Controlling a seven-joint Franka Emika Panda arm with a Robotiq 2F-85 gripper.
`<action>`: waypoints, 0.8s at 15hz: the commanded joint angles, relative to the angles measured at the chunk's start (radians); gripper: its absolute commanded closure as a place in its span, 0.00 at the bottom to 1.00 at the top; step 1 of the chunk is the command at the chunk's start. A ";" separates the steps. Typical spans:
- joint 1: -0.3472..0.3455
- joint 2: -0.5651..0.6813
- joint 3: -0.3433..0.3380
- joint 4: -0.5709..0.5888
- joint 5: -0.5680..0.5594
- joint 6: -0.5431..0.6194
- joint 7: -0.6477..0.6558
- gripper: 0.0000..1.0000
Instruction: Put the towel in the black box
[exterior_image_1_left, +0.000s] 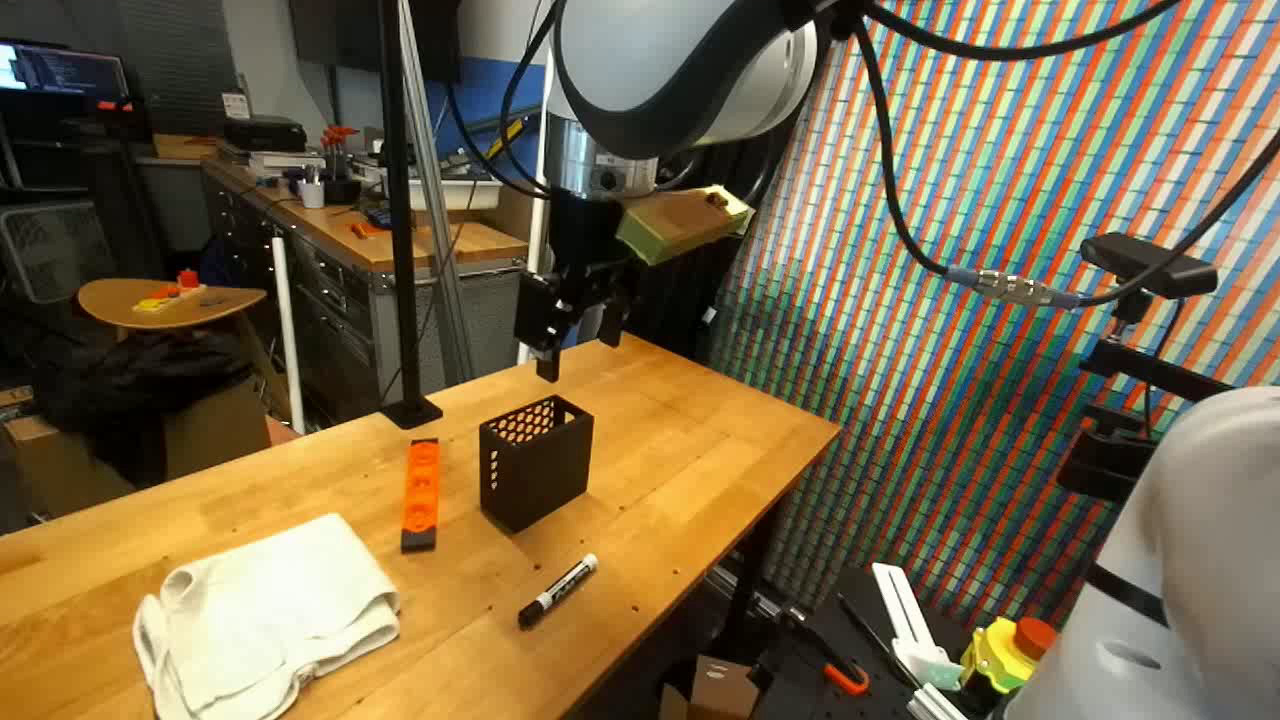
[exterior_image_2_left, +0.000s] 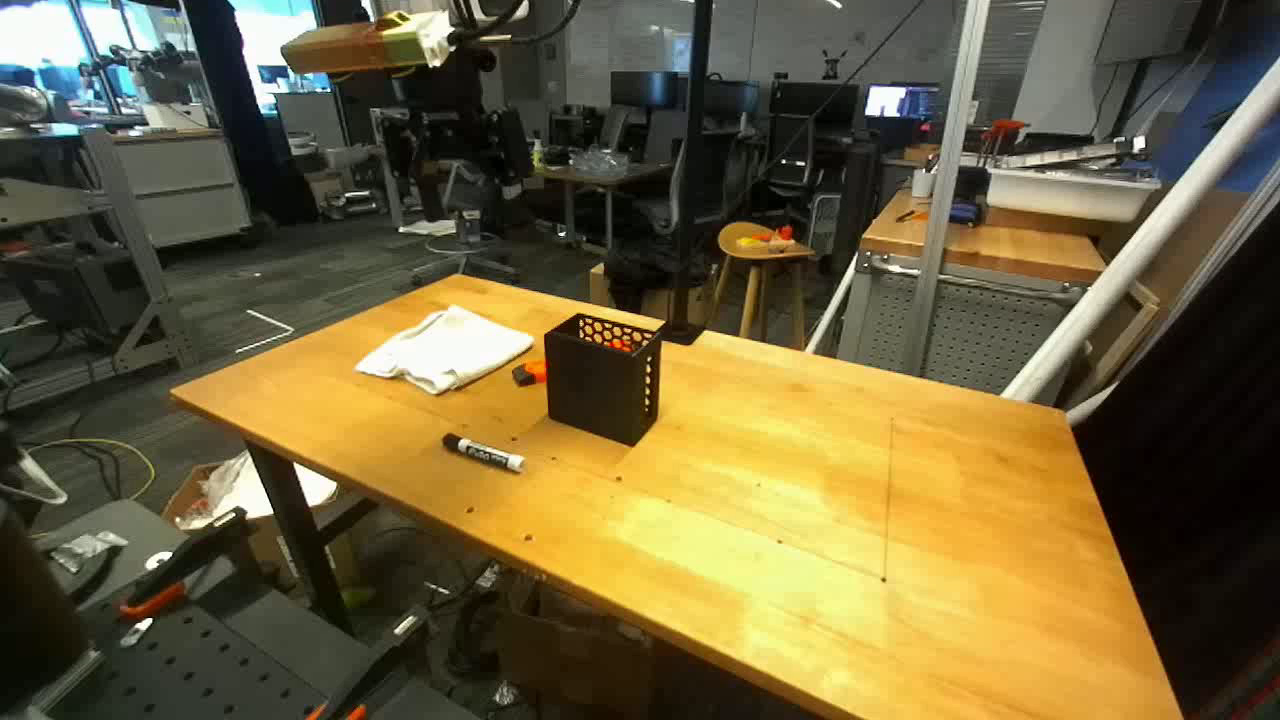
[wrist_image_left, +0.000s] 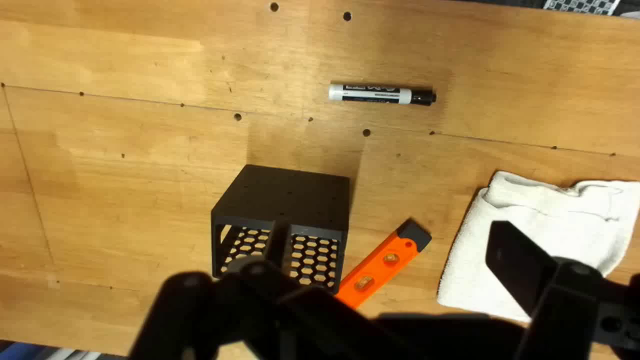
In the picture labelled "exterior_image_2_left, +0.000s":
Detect white terry towel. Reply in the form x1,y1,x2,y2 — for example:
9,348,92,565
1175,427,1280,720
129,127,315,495
351,298,540,400

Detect black perforated box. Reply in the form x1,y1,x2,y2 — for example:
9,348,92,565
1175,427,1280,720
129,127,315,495
540,311,669,447

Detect black vertical stand pole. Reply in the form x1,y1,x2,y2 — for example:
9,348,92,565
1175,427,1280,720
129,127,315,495
658,0,716,348

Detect orange and yellow toy pieces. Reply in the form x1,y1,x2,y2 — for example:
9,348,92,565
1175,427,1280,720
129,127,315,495
734,218,800,251

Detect black marker with white label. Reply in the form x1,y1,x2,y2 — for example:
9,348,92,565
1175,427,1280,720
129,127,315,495
441,427,532,481

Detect small background desk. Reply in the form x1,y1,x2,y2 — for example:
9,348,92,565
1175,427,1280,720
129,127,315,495
535,145,673,261

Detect wooden top workbench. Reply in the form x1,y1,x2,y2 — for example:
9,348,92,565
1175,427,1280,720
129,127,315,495
837,184,1163,400

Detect lit computer monitor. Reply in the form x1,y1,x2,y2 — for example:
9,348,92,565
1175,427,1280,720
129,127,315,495
861,79,944,127

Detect black table leg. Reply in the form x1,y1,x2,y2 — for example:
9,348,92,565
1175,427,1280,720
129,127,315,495
243,440,361,631

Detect crumpled plastic bag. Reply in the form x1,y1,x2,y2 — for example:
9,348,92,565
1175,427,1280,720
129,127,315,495
163,447,340,532

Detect white plastic tray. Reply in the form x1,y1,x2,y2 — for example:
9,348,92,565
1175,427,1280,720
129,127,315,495
983,145,1163,227

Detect white drawer cabinet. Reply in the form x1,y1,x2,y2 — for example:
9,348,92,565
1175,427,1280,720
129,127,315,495
111,125,254,251

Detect black perforated breadboard plate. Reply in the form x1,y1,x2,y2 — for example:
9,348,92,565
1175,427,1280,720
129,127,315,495
52,594,473,720

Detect grey metal shelf rack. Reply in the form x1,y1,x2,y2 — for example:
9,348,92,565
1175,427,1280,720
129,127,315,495
0,114,190,410

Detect white upright frame pole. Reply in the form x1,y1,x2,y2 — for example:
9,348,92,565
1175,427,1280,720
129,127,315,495
906,0,994,379

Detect white slanted frame pole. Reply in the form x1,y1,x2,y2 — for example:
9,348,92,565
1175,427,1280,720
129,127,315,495
998,54,1280,407

